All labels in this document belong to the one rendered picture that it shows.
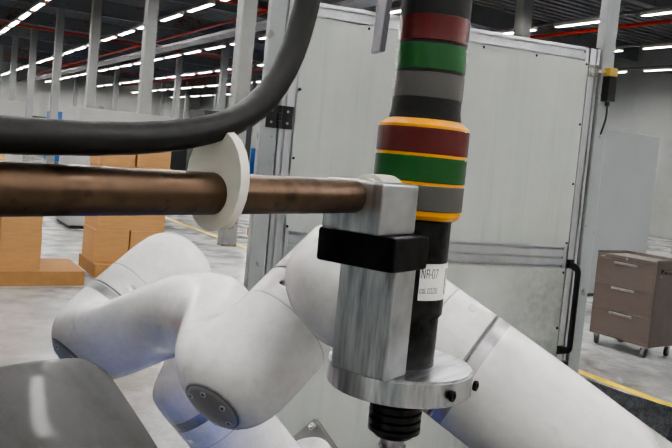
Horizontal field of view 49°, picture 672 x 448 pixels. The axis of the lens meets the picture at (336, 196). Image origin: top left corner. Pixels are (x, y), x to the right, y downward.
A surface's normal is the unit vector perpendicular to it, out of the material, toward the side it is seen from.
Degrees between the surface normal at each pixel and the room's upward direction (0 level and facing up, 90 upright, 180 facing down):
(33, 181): 68
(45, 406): 37
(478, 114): 91
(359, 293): 90
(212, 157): 90
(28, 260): 90
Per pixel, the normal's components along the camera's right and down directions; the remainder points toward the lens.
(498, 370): -0.03, -0.41
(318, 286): -0.69, -0.11
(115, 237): 0.51, 0.09
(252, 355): 0.19, -0.39
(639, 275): -0.83, -0.05
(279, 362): 0.53, -0.12
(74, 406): 0.63, -0.74
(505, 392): -0.16, -0.26
